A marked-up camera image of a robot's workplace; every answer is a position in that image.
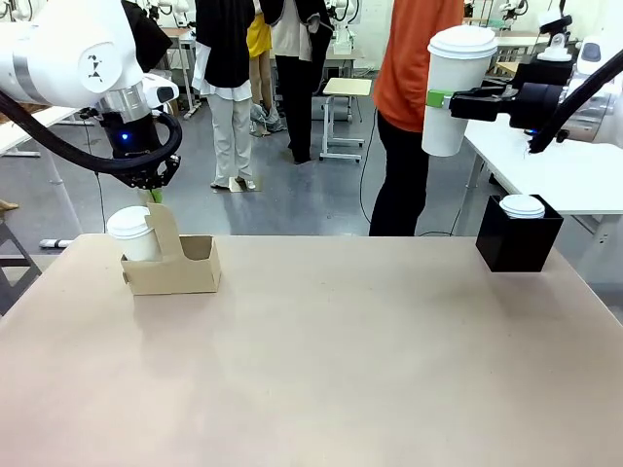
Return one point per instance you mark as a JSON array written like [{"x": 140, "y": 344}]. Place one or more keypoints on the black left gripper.
[{"x": 129, "y": 136}]

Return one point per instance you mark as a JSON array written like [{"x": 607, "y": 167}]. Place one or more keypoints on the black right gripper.
[{"x": 538, "y": 104}]

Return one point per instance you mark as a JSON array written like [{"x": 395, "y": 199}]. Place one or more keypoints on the tall white lidded paper cup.
[{"x": 455, "y": 63}]

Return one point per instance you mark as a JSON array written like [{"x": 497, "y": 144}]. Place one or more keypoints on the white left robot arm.
[{"x": 63, "y": 53}]

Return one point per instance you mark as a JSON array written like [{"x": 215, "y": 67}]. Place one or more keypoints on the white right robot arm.
[{"x": 601, "y": 63}]

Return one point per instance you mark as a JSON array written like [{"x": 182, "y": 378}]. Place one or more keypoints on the brown cardboard cup carrier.
[{"x": 170, "y": 272}]

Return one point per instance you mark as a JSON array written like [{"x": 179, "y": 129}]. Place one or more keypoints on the background wooden table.
[{"x": 516, "y": 41}]

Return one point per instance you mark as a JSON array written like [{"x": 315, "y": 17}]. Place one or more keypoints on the person in orange shirt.
[{"x": 409, "y": 73}]

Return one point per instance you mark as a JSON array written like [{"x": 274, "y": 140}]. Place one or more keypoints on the white table with metal legs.
[{"x": 560, "y": 170}]

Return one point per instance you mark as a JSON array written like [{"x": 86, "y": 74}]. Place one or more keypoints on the grey clothes pile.
[{"x": 267, "y": 119}]

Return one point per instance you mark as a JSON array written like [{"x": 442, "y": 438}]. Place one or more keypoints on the white tube on floor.
[{"x": 56, "y": 242}]

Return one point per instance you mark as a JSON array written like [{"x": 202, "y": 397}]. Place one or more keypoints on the background desk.
[{"x": 185, "y": 53}]

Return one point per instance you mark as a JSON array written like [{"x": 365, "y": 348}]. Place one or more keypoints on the person in black top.
[{"x": 226, "y": 58}]

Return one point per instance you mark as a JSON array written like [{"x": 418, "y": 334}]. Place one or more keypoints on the small beige-top side table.
[{"x": 345, "y": 87}]

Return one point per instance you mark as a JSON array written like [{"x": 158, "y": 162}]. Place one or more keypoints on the person in black clothing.
[{"x": 148, "y": 34}]

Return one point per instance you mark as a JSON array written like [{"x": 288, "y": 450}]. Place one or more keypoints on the black open-top box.
[{"x": 516, "y": 243}]

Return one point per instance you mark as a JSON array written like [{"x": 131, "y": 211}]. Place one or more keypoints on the background white robot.
[
  {"x": 343, "y": 29},
  {"x": 170, "y": 10}
]

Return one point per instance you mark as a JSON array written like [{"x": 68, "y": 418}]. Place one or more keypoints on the person in yellow dress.
[{"x": 259, "y": 41}]

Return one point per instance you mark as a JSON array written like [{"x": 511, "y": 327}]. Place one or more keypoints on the black metal stand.
[{"x": 14, "y": 262}]

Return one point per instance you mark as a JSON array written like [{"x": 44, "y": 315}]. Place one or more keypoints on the person in beige vest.
[{"x": 297, "y": 73}]

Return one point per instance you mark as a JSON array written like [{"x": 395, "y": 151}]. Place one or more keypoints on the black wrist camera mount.
[{"x": 542, "y": 73}]

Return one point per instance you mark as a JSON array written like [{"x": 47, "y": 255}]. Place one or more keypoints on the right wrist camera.
[{"x": 556, "y": 44}]

